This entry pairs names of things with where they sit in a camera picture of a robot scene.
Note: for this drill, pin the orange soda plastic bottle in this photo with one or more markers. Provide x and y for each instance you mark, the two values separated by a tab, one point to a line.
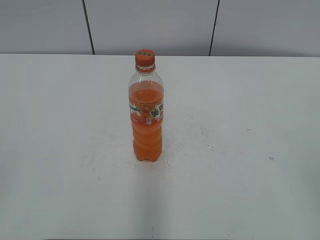
146	105

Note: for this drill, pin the orange bottle cap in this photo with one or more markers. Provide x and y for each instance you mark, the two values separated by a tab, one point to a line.
145	58

